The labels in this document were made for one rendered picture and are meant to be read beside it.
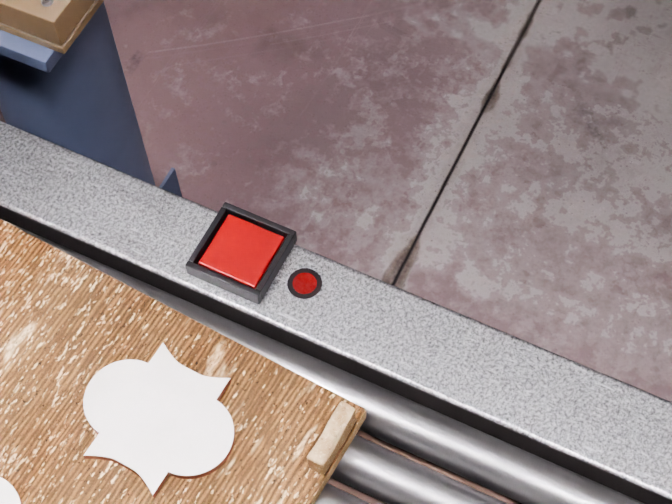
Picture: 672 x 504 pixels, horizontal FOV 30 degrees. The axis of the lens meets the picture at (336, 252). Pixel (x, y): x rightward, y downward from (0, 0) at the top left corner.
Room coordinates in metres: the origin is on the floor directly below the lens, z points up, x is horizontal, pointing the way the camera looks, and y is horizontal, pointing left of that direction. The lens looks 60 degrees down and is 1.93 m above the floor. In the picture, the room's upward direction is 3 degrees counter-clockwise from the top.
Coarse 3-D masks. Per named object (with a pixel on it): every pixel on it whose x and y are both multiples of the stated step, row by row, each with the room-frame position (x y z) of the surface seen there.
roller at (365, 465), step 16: (352, 448) 0.38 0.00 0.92; (368, 448) 0.38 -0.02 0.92; (384, 448) 0.39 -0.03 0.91; (352, 464) 0.37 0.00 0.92; (368, 464) 0.37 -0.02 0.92; (384, 464) 0.37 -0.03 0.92; (400, 464) 0.37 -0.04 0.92; (416, 464) 0.37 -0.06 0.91; (352, 480) 0.36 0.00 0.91; (368, 480) 0.36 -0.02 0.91; (384, 480) 0.36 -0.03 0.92; (400, 480) 0.35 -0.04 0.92; (416, 480) 0.35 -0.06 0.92; (432, 480) 0.35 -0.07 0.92; (448, 480) 0.35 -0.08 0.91; (384, 496) 0.35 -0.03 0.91; (400, 496) 0.34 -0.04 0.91; (416, 496) 0.34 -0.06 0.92; (432, 496) 0.34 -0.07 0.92; (448, 496) 0.34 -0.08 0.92; (464, 496) 0.34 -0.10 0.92; (480, 496) 0.34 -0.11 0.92
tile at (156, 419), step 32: (160, 352) 0.47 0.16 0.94; (96, 384) 0.45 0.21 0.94; (128, 384) 0.44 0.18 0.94; (160, 384) 0.44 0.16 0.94; (192, 384) 0.44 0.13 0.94; (224, 384) 0.44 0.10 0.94; (96, 416) 0.42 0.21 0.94; (128, 416) 0.41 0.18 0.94; (160, 416) 0.41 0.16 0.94; (192, 416) 0.41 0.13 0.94; (224, 416) 0.41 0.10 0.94; (96, 448) 0.39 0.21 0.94; (128, 448) 0.39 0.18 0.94; (160, 448) 0.38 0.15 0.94; (192, 448) 0.38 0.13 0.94; (224, 448) 0.38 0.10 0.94; (160, 480) 0.36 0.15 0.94
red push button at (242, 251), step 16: (224, 224) 0.61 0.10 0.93; (240, 224) 0.61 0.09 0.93; (224, 240) 0.59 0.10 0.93; (240, 240) 0.59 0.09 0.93; (256, 240) 0.59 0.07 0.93; (272, 240) 0.59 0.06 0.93; (208, 256) 0.57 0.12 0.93; (224, 256) 0.57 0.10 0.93; (240, 256) 0.57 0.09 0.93; (256, 256) 0.57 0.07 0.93; (272, 256) 0.57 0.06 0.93; (224, 272) 0.56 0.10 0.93; (240, 272) 0.56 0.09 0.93; (256, 272) 0.56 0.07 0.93
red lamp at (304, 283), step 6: (300, 276) 0.56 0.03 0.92; (306, 276) 0.56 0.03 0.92; (312, 276) 0.56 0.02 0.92; (294, 282) 0.55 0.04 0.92; (300, 282) 0.55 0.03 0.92; (306, 282) 0.55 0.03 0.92; (312, 282) 0.55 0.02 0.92; (294, 288) 0.54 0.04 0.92; (300, 288) 0.54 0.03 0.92; (306, 288) 0.54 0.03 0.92; (312, 288) 0.54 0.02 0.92
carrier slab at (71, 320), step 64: (0, 256) 0.58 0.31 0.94; (64, 256) 0.58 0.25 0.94; (0, 320) 0.52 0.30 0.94; (64, 320) 0.51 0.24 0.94; (128, 320) 0.51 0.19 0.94; (192, 320) 0.51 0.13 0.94; (0, 384) 0.45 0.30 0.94; (64, 384) 0.45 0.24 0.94; (256, 384) 0.44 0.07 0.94; (0, 448) 0.40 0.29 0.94; (64, 448) 0.39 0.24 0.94; (256, 448) 0.38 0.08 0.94
